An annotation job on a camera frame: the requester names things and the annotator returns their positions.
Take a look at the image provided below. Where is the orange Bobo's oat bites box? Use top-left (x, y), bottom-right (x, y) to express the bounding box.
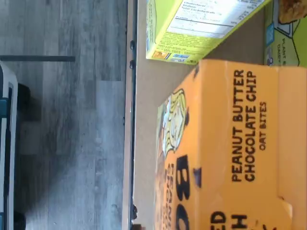
top-left (277, 66), bottom-right (307, 209)
top-left (153, 59), bottom-right (307, 230)

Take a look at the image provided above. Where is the black metal shelf rack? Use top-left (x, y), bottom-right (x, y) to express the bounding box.
top-left (120, 0), bottom-right (139, 230)

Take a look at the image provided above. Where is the green Bobo's apple pie box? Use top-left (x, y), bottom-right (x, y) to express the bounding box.
top-left (145, 0), bottom-right (273, 66)
top-left (263, 0), bottom-right (307, 68)

